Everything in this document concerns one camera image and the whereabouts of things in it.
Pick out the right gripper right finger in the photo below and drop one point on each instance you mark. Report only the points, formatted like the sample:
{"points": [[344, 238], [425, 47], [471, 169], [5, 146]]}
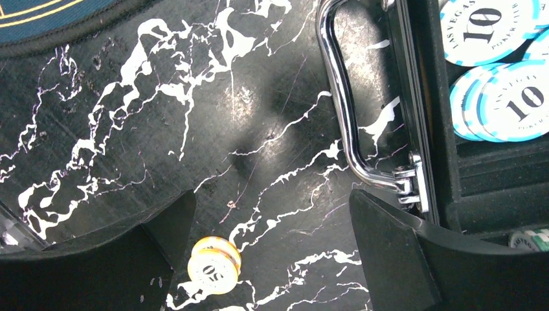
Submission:
{"points": [[412, 264]]}

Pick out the loose light blue chips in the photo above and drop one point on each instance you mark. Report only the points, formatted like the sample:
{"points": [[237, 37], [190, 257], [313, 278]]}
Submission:
{"points": [[503, 95]]}

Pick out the orange poker chip stack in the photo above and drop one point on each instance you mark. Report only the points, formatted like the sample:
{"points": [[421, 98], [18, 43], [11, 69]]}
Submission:
{"points": [[215, 264]]}

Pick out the green chip row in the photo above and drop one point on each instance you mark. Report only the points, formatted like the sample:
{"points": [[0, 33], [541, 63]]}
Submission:
{"points": [[533, 240]]}

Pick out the black poker chip case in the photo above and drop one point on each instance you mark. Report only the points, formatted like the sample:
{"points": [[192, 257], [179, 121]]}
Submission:
{"points": [[477, 188]]}

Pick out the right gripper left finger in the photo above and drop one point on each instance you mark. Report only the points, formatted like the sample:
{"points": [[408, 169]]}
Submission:
{"points": [[127, 265]]}

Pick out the chrome case handle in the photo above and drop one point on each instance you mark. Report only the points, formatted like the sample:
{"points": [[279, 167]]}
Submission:
{"points": [[367, 49]]}

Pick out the round dark blue poker mat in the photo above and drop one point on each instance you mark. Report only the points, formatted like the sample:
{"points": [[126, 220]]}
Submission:
{"points": [[30, 27]]}

